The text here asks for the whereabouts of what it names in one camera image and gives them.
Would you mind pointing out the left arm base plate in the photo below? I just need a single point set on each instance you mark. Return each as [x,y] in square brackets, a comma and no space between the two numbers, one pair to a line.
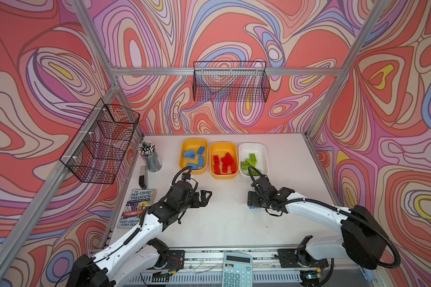
[173,261]

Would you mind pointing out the red lego brick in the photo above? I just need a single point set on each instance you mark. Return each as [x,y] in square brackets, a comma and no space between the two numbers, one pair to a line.
[217,170]
[233,168]
[226,161]
[229,157]
[216,160]
[224,169]

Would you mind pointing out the left yellow plastic bin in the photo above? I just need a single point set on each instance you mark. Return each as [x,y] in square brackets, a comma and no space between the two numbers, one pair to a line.
[194,143]

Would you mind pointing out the left black wire basket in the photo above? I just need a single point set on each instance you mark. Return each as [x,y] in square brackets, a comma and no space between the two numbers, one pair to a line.
[105,138]

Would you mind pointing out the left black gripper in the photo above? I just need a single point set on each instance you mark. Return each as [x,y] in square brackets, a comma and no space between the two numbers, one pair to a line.
[203,200]

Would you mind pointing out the white plastic bin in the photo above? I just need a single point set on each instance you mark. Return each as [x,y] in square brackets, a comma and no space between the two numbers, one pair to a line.
[261,155]

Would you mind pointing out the treehouse paperback book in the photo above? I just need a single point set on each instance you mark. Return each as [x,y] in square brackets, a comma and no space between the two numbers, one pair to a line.
[138,201]

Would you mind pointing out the black wire basket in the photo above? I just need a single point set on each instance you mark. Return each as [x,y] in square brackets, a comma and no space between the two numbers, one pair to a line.
[105,138]
[230,81]

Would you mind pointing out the back black wire basket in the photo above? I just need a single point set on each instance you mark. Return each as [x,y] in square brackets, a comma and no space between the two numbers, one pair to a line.
[230,81]

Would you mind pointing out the yellow plastic bin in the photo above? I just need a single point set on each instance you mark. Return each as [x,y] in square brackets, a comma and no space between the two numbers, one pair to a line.
[194,143]
[220,149]

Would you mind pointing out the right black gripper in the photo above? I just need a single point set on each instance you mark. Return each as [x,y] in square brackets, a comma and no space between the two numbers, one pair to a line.
[254,200]

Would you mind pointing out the middle yellow plastic bin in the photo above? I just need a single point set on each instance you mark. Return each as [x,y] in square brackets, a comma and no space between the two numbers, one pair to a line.
[220,149]

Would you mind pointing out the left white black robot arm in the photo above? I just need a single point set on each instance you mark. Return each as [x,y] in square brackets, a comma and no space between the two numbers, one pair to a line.
[140,248]

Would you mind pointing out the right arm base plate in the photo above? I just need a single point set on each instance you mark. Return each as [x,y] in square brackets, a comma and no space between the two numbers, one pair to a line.
[291,258]

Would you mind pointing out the cup of pencils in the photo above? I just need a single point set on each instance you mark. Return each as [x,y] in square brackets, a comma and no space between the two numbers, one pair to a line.
[148,152]

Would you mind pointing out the teal desk calculator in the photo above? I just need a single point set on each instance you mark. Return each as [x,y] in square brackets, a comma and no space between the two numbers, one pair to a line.
[237,270]

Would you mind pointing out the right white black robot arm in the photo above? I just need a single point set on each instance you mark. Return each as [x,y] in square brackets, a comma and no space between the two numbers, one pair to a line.
[359,236]

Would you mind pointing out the green lego brick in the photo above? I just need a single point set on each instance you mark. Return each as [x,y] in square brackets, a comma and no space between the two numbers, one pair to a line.
[244,165]
[252,158]
[251,163]
[256,171]

